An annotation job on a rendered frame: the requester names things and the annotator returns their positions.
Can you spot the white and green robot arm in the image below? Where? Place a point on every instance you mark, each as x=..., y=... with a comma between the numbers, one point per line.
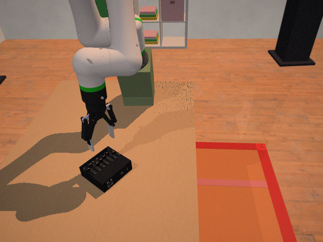
x=114, y=46

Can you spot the black lighting desk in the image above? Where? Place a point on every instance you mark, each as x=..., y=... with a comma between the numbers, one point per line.
x=106, y=168

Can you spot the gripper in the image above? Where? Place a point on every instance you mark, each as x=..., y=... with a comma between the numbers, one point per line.
x=93, y=115

